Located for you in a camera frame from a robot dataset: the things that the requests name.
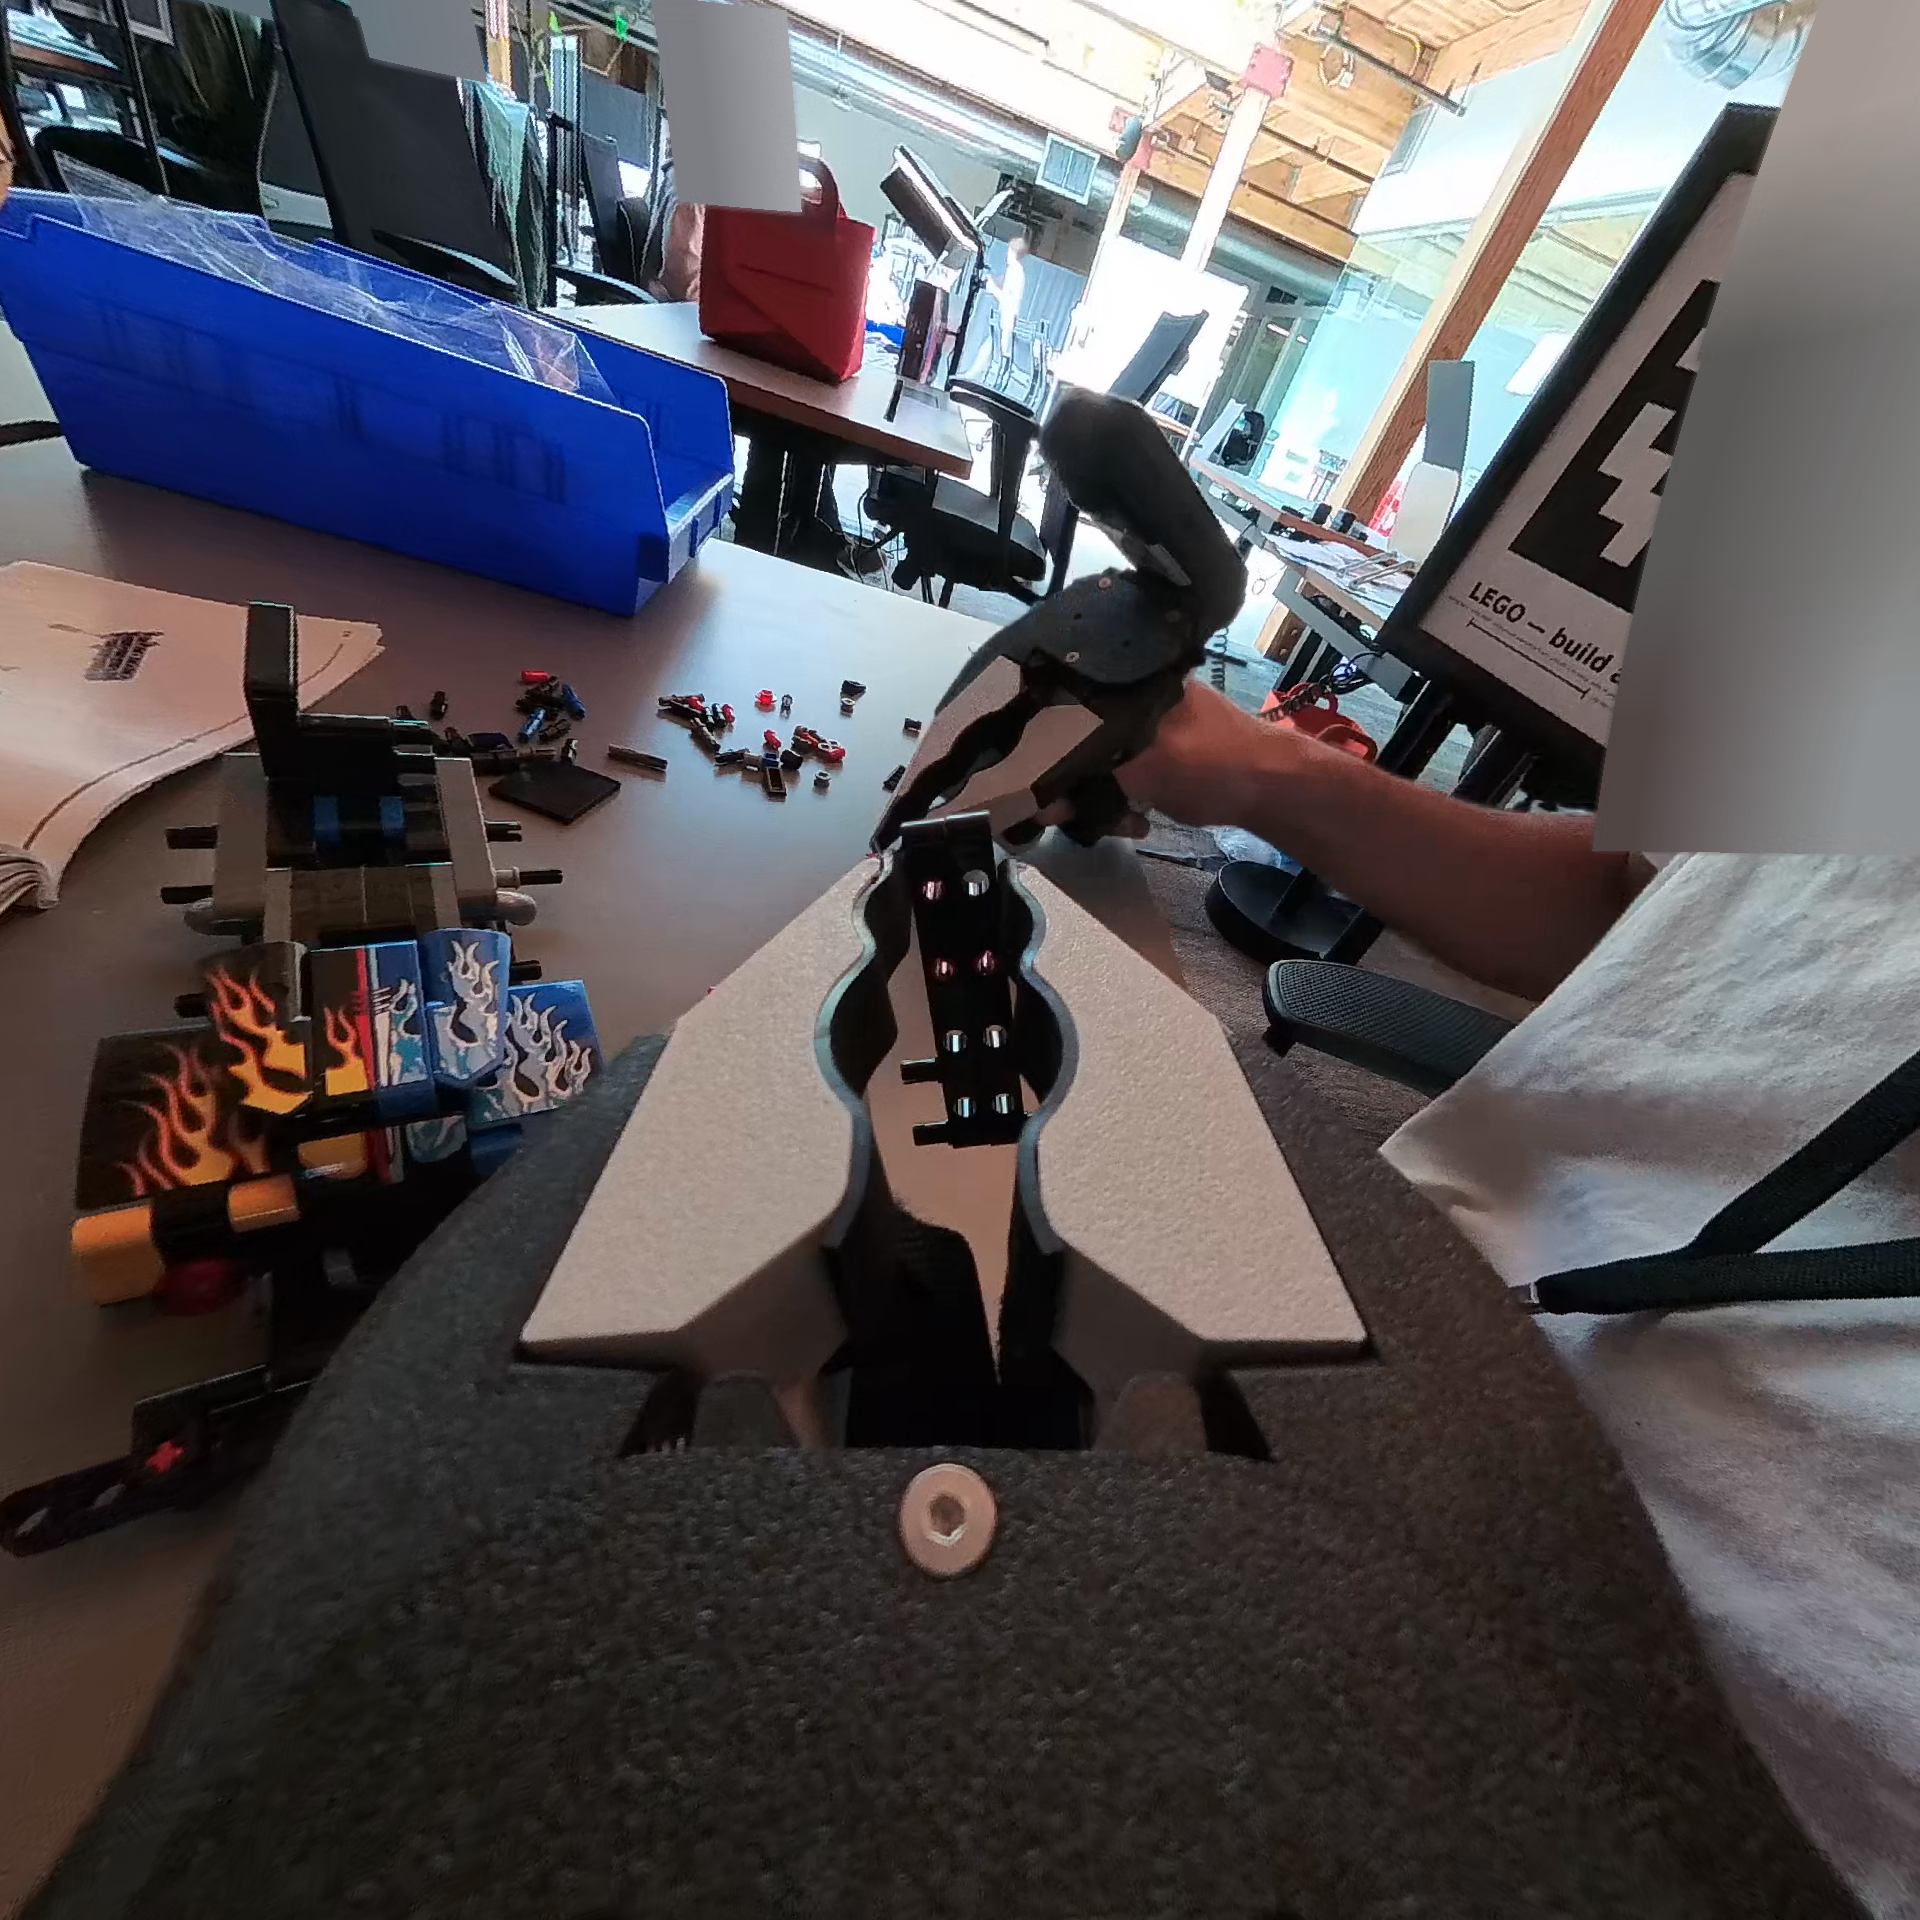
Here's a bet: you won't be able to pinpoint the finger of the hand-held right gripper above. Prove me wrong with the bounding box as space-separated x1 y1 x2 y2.
967 696 1122 848
872 647 1039 859

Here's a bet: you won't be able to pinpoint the computer monitor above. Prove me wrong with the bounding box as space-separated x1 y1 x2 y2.
878 145 992 265

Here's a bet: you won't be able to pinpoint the scattered small lego pieces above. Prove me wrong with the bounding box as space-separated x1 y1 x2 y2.
398 668 924 805

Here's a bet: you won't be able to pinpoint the flame patterned lego vehicle model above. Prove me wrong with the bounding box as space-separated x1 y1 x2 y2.
0 598 608 1561

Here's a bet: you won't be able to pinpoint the black lego beam with holes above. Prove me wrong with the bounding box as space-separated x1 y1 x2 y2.
895 813 1039 1149

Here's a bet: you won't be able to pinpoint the black strap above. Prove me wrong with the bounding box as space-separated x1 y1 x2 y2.
1530 1048 1920 1319

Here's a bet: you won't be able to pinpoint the black high-back chair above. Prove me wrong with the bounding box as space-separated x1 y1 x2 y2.
270 0 519 301

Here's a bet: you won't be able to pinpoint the paper instruction booklet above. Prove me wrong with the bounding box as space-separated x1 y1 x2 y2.
0 559 384 911

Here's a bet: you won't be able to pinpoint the black chair armrest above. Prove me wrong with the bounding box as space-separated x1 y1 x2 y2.
1263 959 1518 1097

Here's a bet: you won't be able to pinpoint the black sign stand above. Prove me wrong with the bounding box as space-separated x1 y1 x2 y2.
1207 660 1592 965

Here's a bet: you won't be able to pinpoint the black office chair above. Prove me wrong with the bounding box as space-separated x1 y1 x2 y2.
870 375 1052 607

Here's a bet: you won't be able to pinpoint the clear plastic bag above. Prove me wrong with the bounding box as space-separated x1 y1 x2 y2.
30 195 619 409

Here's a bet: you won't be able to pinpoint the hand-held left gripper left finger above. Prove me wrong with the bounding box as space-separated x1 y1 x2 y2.
516 852 903 1449

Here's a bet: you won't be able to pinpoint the person's right hand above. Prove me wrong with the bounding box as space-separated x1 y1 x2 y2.
1117 675 1325 841

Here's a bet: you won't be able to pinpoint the blue plastic bin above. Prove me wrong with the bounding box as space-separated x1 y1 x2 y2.
0 187 736 616

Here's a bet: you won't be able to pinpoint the red bag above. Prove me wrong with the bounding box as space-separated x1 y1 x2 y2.
699 157 875 383

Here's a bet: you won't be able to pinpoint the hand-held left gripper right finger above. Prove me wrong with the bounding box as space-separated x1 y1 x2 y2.
989 848 1376 1449

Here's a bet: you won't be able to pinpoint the black flat lego plate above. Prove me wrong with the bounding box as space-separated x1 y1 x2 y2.
488 761 621 824

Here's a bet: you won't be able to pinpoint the black framed task sign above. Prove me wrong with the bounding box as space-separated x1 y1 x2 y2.
1376 103 1787 755

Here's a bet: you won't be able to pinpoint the brown office desk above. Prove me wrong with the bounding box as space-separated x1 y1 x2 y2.
555 299 975 481

